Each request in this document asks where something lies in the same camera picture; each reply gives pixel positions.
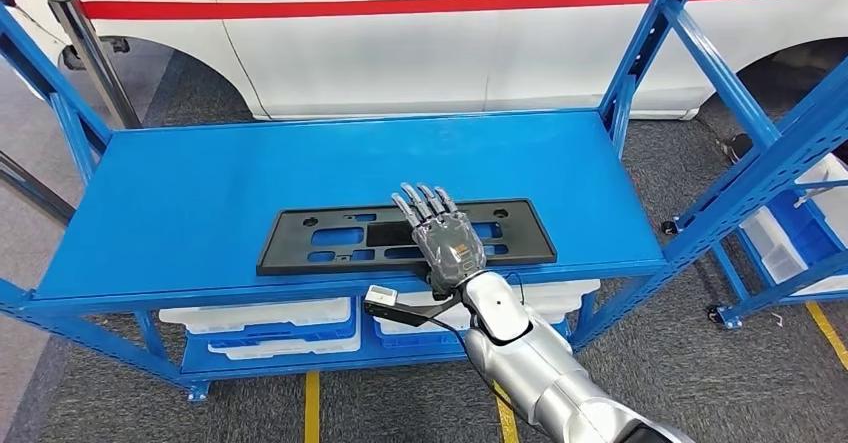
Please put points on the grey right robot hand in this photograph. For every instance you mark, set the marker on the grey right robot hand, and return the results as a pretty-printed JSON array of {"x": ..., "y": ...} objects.
[{"x": 450, "y": 248}]

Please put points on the black plastic plate part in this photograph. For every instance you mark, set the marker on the black plastic plate part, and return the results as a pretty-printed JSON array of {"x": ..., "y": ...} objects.
[{"x": 318, "y": 258}]

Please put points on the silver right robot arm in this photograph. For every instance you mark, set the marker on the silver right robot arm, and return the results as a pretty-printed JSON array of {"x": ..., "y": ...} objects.
[{"x": 530, "y": 360}]

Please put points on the large blue metal shelf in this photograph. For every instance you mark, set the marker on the large blue metal shelf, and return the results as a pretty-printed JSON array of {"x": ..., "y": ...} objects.
[{"x": 199, "y": 195}]

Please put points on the white car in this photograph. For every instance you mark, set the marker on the white car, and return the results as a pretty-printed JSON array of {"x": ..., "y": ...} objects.
[{"x": 397, "y": 62}]

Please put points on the white plastic bin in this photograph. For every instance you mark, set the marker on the white plastic bin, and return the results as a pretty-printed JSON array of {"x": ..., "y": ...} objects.
[
  {"x": 831, "y": 195},
  {"x": 772, "y": 248}
]

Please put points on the blue wheeled metal rack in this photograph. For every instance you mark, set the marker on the blue wheeled metal rack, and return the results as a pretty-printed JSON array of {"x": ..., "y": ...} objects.
[{"x": 782, "y": 289}]

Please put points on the blue plastic bin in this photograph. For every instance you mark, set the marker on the blue plastic bin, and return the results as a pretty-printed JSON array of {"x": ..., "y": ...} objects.
[{"x": 805, "y": 234}]

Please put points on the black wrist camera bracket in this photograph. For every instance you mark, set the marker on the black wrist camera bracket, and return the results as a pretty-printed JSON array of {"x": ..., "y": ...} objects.
[{"x": 417, "y": 314}]

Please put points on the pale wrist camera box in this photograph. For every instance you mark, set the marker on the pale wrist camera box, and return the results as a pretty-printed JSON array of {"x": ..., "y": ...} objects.
[{"x": 380, "y": 296}]

